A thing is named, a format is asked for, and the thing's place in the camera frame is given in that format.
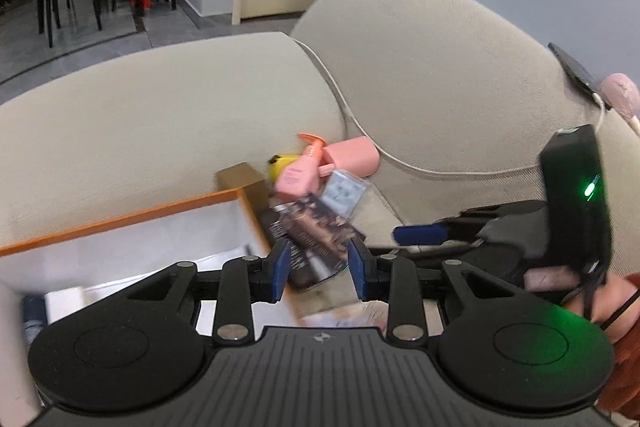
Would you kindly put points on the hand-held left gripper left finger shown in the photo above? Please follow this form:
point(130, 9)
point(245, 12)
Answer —
point(280, 272)

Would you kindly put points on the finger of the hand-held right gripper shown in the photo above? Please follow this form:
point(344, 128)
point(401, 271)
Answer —
point(425, 233)
point(490, 257)

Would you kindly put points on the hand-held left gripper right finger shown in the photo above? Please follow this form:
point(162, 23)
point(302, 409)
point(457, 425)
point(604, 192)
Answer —
point(357, 272)

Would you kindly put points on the dark printed card box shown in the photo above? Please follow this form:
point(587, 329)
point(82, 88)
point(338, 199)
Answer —
point(320, 232)

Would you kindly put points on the clear plastic box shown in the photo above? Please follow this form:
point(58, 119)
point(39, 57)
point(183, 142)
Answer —
point(342, 192)

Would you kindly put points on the yellow toy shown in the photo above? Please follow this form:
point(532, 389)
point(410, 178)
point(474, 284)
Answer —
point(280, 164)

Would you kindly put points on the orange and white storage box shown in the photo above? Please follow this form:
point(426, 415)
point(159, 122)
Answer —
point(150, 247)

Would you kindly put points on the person's right hand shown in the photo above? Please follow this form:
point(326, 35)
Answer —
point(617, 299)

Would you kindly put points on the printed paper sheet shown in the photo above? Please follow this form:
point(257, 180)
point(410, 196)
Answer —
point(350, 314)

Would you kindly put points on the pink plush toy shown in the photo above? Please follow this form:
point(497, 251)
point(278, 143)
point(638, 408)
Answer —
point(622, 92)

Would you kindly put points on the salmon plastic clip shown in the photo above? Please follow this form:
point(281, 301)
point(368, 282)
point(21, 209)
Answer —
point(312, 141)

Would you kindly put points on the black phone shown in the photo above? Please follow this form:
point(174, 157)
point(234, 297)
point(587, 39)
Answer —
point(575, 67)

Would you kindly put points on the beige fabric sofa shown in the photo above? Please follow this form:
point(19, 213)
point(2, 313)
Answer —
point(450, 82)

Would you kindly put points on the dark blue packet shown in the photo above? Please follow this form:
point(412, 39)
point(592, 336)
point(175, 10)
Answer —
point(35, 314)

